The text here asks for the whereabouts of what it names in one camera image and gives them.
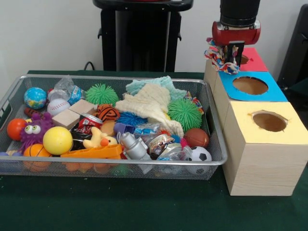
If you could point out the orange toy basketball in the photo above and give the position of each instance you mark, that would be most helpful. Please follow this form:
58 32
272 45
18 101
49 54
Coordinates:
37 151

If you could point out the colourful knotted rag toy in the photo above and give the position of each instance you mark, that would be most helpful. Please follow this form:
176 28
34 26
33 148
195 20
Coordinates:
216 56

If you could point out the green spiky rubber ball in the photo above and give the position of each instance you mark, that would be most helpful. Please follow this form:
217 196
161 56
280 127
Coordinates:
102 94
184 114

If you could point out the cream knitted cloth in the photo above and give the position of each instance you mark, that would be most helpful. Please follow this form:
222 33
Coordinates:
146 106

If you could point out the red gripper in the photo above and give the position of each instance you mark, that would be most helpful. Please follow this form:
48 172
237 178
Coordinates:
235 36

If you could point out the black and white soccer ball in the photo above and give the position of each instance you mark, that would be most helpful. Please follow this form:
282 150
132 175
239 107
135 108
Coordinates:
199 155

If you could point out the light blue cloth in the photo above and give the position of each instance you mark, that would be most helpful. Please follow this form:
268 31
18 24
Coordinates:
163 81

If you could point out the silver mesh bin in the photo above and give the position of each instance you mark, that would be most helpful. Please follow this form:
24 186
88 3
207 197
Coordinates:
120 166

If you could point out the brown toy football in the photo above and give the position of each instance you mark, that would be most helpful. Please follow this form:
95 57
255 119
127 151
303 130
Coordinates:
196 137

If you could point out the black upright panel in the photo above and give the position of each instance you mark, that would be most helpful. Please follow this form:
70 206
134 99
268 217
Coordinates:
296 48

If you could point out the red orange ball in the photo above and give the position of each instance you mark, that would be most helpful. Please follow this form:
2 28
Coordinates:
15 128

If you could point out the wooden box with three holes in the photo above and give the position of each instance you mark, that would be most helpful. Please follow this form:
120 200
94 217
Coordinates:
260 168

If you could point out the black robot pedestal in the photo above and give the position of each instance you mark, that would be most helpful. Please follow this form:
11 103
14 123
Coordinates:
142 36

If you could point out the yellow smooth ball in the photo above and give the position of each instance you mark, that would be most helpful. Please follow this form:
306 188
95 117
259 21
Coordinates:
57 140

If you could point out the dark green table cloth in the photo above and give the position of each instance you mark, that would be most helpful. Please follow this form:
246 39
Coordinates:
120 207

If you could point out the purple furry monster toy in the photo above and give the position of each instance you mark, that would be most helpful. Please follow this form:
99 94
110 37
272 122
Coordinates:
34 131

